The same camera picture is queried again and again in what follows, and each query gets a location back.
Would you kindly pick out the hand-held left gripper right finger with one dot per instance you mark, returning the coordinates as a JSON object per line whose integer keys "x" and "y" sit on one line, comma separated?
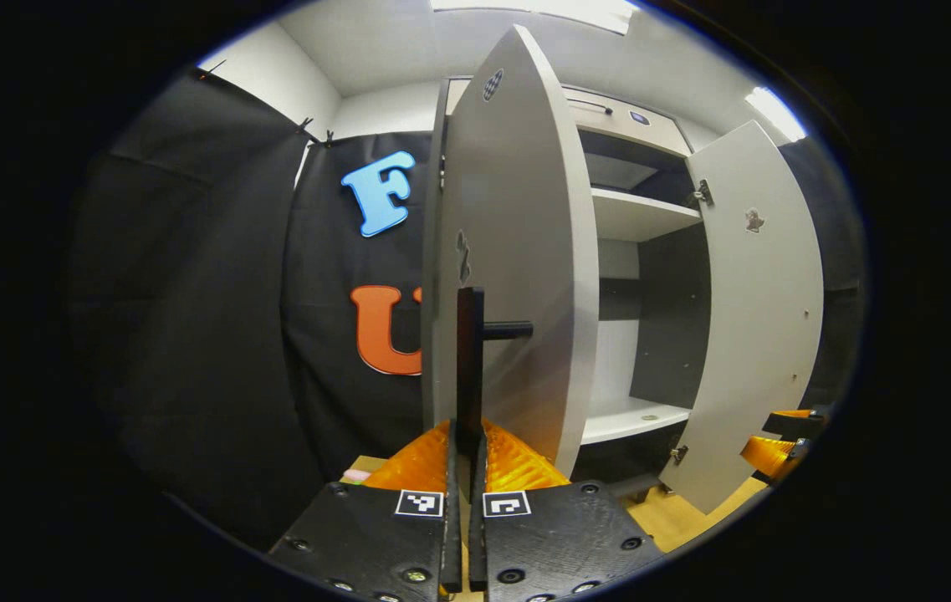
{"x": 559, "y": 543}

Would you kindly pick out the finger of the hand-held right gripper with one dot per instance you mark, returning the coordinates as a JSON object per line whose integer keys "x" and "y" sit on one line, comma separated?
{"x": 772, "y": 457}
{"x": 797, "y": 423}

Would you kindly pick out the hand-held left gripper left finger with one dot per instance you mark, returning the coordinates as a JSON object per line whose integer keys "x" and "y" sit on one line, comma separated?
{"x": 375, "y": 543}

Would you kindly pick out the beige shoe cabinet door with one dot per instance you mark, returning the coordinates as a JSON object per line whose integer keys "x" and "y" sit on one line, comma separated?
{"x": 525, "y": 209}
{"x": 759, "y": 334}

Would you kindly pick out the beige double-door shoe cabinet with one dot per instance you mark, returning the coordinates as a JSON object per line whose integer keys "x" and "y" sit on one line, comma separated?
{"x": 667, "y": 334}

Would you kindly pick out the white cabinet shelf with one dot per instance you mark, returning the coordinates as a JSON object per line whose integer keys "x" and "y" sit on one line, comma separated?
{"x": 638, "y": 219}
{"x": 634, "y": 418}

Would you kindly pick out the beige cabinet drawer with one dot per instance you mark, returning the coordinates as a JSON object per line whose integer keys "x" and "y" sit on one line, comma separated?
{"x": 651, "y": 134}

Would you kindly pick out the green pink plush toy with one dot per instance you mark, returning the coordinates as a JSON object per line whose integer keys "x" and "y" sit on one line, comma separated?
{"x": 355, "y": 476}

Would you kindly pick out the black backdrop cloth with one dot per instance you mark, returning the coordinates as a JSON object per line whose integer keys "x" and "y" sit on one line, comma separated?
{"x": 207, "y": 293}
{"x": 839, "y": 251}

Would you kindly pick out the ceiling light panel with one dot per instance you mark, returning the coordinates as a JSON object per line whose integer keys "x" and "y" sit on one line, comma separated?
{"x": 542, "y": 10}
{"x": 776, "y": 113}

